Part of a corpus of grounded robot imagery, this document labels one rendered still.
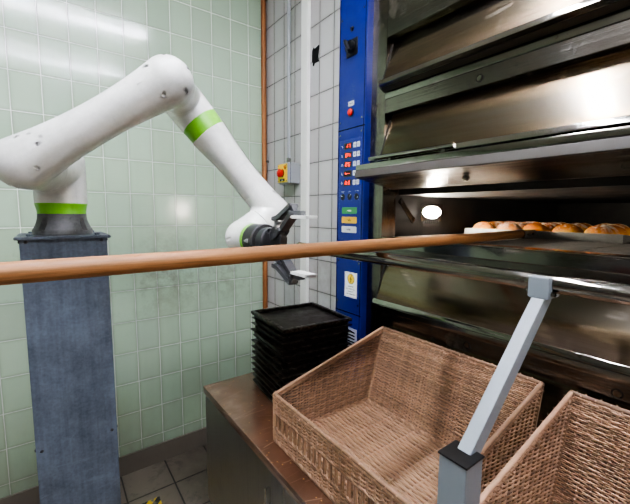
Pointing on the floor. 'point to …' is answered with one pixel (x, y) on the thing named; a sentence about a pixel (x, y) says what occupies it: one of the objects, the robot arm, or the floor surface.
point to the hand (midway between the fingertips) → (309, 246)
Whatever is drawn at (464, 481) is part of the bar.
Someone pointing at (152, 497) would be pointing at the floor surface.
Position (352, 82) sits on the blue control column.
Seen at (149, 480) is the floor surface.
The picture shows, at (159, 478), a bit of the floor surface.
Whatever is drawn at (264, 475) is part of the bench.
